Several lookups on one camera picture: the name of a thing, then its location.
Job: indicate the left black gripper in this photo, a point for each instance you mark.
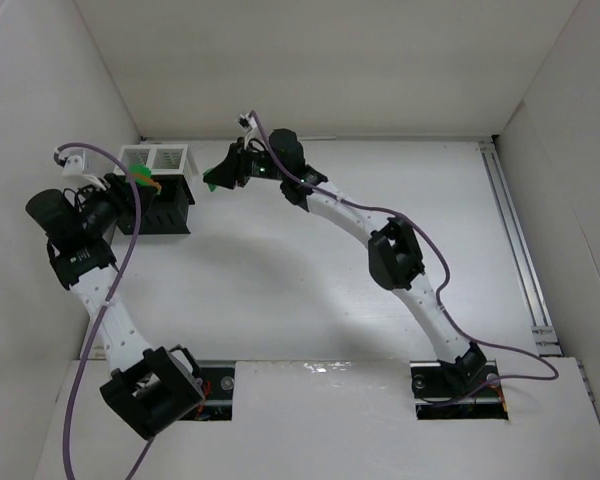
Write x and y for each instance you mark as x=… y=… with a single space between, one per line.
x=128 y=190

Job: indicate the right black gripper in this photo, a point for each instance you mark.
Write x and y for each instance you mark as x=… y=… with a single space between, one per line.
x=235 y=163

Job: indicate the green two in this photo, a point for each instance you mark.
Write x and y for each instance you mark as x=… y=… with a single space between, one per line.
x=208 y=178

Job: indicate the green and orange lego stack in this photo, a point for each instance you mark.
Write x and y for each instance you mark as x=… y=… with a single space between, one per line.
x=142 y=175

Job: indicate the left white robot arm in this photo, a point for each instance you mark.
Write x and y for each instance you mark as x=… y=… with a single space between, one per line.
x=149 y=387

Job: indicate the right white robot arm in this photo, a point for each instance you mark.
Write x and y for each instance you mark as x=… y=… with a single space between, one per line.
x=395 y=259

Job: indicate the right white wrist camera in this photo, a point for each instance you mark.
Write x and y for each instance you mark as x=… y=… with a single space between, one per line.
x=249 y=125

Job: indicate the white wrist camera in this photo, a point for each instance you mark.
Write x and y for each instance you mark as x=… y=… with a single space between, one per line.
x=77 y=164
x=249 y=125

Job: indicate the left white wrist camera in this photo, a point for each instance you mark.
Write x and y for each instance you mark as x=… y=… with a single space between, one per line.
x=77 y=164

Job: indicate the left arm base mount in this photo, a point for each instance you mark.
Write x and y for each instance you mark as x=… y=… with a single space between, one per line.
x=218 y=387

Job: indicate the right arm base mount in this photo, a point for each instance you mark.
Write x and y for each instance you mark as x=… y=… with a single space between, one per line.
x=437 y=399

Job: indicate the aluminium rail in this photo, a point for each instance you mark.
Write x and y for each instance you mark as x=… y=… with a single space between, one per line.
x=543 y=332

